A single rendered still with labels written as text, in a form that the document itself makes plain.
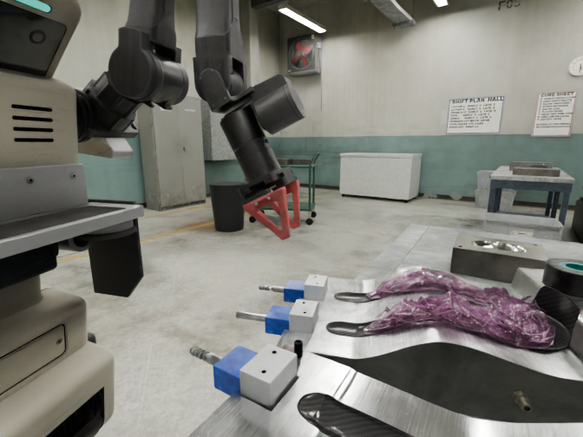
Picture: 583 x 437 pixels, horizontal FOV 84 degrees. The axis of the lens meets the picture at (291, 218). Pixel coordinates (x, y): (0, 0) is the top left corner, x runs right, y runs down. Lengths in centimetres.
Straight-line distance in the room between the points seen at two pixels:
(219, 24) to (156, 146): 541
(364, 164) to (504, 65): 293
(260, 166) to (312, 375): 29
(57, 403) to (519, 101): 726
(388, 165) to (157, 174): 428
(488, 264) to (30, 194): 92
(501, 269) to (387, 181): 596
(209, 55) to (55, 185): 28
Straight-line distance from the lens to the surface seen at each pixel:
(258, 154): 50
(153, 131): 592
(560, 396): 52
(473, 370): 48
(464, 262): 95
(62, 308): 62
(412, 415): 37
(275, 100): 49
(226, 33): 53
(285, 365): 35
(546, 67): 741
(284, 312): 54
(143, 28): 60
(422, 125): 753
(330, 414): 36
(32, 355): 60
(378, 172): 688
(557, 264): 67
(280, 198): 47
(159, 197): 598
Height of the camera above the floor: 113
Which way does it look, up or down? 13 degrees down
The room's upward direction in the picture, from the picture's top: straight up
